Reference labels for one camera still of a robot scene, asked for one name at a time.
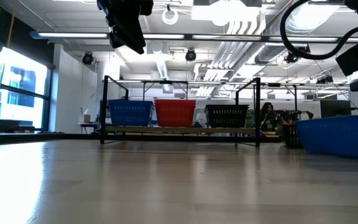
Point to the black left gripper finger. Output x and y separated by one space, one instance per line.
129 35

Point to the blue slotted plastic basket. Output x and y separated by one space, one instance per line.
130 116
130 101
337 137

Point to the black metal wood-board shelf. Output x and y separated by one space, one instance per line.
257 118

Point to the black ceiling spotlight cluster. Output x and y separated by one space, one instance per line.
292 57
325 80

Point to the black computer monitor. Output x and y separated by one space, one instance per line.
336 109

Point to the small cardboard box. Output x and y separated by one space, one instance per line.
87 119

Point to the long ceiling light bar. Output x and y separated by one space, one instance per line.
264 38

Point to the white ceiling pipes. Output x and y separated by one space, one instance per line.
228 53

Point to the person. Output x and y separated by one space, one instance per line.
267 113

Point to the large room window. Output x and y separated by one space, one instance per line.
23 115

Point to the black bag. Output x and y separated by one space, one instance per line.
12 127

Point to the black background rig frame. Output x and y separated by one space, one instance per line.
166 82

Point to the silver ceiling air duct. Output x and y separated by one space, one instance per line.
272 53

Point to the black table rig frame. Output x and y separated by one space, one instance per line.
73 137

